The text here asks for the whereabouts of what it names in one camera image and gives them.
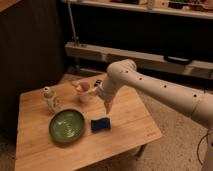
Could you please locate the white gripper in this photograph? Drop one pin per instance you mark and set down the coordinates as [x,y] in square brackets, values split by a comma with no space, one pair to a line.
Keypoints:
[107,90]

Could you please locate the green ceramic bowl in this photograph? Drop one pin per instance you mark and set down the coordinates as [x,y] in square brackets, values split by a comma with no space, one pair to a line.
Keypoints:
[67,126]

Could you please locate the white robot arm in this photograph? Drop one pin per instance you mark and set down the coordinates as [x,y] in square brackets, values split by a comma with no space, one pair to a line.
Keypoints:
[193,103]

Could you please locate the blue sponge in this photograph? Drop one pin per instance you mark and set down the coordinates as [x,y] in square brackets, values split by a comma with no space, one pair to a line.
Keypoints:
[100,124]

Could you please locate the white cup with contents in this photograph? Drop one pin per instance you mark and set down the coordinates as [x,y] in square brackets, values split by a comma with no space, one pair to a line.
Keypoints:
[83,90]

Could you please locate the wooden table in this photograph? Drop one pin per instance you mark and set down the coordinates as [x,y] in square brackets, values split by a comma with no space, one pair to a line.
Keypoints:
[131,126]

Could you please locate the wooden lower shelf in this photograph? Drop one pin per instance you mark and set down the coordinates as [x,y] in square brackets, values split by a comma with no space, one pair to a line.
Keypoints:
[198,69]

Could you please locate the wooden shelf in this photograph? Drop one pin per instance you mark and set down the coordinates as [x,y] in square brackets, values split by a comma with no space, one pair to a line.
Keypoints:
[198,69]
[149,7]

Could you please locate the white figurine bottle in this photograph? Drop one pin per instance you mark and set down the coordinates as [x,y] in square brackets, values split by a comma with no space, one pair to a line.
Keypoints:
[51,100]

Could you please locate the metal stand pole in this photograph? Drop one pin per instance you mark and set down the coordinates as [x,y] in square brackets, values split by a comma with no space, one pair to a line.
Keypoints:
[74,37]

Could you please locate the wooden upper shelf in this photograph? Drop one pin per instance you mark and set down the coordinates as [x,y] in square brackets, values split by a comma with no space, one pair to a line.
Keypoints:
[149,7]

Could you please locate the black handle on shelf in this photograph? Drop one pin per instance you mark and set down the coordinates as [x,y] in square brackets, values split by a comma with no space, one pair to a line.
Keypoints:
[177,61]

